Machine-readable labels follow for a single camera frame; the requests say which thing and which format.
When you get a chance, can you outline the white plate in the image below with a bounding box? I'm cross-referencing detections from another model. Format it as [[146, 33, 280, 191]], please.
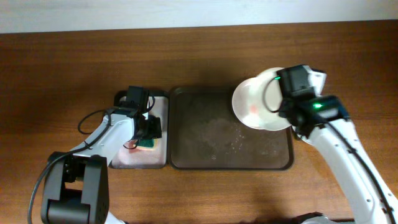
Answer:
[[231, 77, 268, 129], [248, 67, 295, 131]]

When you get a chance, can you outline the large brown tray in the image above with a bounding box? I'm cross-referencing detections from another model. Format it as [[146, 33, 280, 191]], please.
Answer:
[[167, 86, 294, 171]]

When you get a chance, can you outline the white plate front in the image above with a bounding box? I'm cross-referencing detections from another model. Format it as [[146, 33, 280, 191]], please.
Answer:
[[231, 77, 268, 129]]

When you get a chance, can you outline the green yellow sponge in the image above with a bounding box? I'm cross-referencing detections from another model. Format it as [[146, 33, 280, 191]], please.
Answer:
[[129, 139, 159, 151]]

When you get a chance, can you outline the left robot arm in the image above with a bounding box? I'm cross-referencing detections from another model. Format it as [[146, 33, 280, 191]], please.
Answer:
[[31, 86, 162, 223]]

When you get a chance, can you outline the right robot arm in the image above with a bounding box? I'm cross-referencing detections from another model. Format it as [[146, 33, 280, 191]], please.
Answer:
[[276, 65, 397, 223]]

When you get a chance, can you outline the small pink sponge tray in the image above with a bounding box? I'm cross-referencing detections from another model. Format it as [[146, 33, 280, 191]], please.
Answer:
[[109, 90, 169, 169]]

